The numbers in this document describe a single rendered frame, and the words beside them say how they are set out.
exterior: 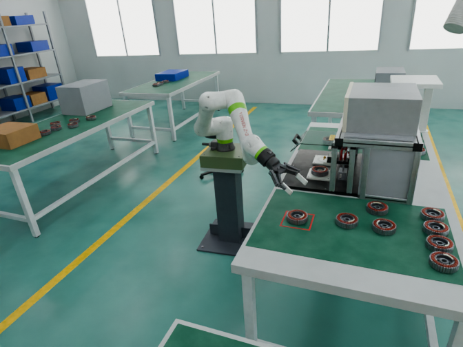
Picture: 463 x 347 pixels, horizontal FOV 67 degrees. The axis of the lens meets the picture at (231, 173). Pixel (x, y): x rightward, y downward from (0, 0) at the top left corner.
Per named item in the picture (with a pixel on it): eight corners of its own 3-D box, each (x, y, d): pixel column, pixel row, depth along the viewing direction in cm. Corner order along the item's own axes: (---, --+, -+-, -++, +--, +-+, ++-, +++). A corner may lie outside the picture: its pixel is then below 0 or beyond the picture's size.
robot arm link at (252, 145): (238, 138, 187) (253, 127, 190) (238, 150, 198) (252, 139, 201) (255, 155, 182) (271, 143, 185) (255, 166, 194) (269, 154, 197)
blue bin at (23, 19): (1, 26, 667) (-2, 16, 660) (20, 25, 702) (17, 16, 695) (16, 25, 652) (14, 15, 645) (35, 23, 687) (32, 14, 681)
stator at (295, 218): (282, 220, 189) (282, 215, 187) (294, 212, 196) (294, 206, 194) (300, 228, 181) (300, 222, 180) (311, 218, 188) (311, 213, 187)
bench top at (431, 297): (231, 272, 162) (230, 264, 159) (310, 127, 345) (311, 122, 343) (490, 328, 126) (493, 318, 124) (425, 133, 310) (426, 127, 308)
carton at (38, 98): (19, 104, 719) (16, 95, 710) (34, 100, 749) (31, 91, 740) (33, 105, 704) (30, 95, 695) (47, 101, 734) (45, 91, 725)
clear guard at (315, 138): (290, 151, 210) (290, 142, 207) (297, 138, 230) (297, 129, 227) (346, 156, 198) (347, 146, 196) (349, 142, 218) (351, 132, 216)
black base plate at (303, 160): (280, 188, 223) (280, 184, 222) (299, 151, 276) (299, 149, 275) (357, 197, 207) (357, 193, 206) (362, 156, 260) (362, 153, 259)
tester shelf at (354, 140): (334, 146, 196) (335, 138, 194) (344, 112, 253) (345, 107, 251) (422, 151, 181) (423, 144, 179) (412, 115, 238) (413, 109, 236)
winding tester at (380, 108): (342, 132, 203) (344, 97, 194) (347, 111, 239) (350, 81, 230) (416, 136, 189) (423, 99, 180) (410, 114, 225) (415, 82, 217)
